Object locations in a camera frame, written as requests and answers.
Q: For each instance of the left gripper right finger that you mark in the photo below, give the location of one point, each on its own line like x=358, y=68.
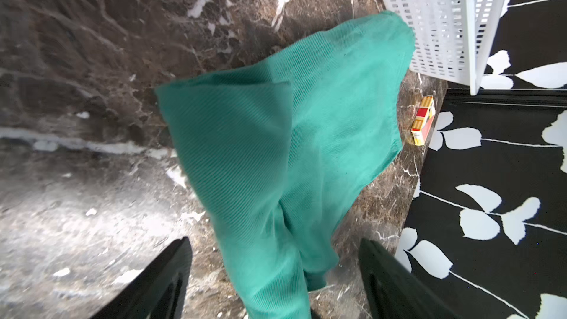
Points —
x=392, y=291

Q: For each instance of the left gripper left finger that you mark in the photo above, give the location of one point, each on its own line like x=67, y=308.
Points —
x=159, y=291

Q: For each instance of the green long pants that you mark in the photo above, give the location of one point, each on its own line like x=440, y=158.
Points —
x=277, y=152

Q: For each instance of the small orange card box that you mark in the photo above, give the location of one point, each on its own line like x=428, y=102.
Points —
x=423, y=121

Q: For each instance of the white plastic mesh basket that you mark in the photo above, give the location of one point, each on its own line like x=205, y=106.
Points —
x=454, y=38

